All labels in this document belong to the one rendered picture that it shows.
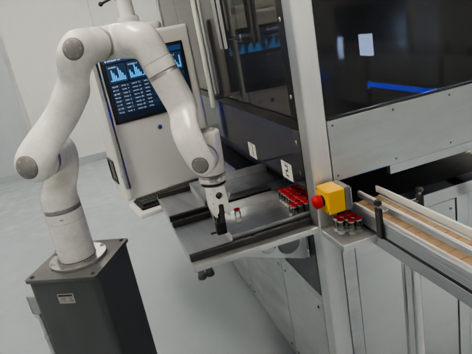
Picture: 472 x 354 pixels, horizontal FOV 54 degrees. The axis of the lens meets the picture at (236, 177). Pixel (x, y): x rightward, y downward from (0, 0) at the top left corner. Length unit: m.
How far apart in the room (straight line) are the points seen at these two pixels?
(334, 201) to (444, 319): 0.77
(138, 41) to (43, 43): 5.46
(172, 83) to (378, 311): 1.02
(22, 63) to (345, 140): 5.75
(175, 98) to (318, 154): 0.44
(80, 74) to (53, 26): 5.41
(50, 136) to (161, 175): 0.92
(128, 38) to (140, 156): 0.99
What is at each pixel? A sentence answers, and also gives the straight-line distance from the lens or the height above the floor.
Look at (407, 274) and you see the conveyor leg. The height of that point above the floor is 0.77.
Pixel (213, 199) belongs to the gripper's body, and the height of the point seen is 1.04.
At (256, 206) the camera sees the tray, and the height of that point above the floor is 0.88.
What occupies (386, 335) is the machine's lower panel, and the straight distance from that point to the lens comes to 1.78.
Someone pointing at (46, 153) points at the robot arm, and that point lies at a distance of 1.46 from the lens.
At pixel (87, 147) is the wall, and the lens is 6.86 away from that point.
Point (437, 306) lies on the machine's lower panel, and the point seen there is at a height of 0.43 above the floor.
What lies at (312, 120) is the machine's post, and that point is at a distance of 1.33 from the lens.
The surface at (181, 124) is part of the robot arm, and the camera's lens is 1.27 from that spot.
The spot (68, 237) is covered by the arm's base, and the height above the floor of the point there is 0.97.
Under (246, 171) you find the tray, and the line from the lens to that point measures 2.00.
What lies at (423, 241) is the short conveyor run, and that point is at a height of 0.93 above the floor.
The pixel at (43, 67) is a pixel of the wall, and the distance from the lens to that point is 6.75.
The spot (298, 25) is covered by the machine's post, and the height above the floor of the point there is 1.48.
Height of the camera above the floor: 1.52
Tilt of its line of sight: 19 degrees down
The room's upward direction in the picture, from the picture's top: 11 degrees counter-clockwise
